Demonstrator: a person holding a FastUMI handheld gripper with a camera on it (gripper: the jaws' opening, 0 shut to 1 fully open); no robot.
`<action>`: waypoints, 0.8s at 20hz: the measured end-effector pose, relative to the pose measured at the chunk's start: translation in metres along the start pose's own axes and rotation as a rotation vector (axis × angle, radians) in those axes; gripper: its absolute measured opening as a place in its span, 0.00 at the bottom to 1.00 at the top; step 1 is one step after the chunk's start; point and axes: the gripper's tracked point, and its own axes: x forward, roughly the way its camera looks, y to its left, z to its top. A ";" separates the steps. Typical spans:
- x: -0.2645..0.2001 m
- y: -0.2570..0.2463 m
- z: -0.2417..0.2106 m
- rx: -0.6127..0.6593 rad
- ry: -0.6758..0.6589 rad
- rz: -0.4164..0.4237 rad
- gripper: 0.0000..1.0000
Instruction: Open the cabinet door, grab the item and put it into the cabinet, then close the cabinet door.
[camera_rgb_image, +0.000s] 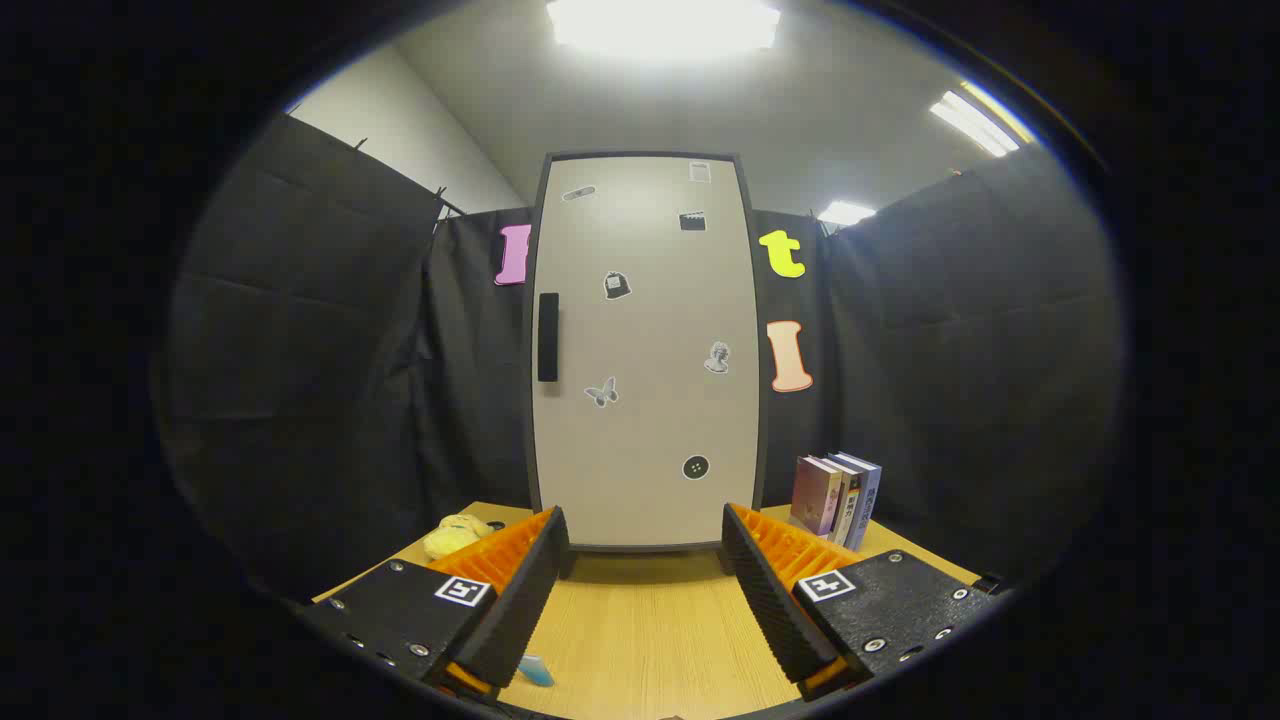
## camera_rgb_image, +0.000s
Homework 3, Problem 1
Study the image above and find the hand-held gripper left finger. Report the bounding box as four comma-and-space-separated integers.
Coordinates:
300, 505, 573, 701

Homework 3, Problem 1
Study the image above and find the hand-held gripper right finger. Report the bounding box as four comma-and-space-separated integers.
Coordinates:
720, 502, 1006, 701

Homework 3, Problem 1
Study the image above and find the black door handle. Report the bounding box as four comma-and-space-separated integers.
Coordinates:
538, 293, 559, 383

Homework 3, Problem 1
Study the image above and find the beige cabinet door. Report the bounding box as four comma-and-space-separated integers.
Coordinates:
533, 157, 761, 549

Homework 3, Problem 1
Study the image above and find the yellow plush toy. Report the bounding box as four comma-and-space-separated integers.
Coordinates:
423, 514, 498, 561

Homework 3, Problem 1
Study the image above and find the pink book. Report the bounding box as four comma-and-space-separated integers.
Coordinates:
790, 456, 843, 538

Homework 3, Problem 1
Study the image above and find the white spine book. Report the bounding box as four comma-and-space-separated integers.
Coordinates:
828, 458, 861, 546

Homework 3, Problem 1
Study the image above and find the dark grey cabinet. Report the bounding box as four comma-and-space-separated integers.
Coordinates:
522, 150, 771, 581

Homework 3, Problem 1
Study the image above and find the black backdrop cloth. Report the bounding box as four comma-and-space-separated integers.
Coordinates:
165, 112, 1126, 601

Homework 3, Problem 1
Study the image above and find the long ceiling light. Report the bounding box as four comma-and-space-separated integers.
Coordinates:
930, 82, 1036, 158

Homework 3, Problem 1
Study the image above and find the large ceiling light panel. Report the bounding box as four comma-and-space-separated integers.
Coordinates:
545, 0, 781, 56

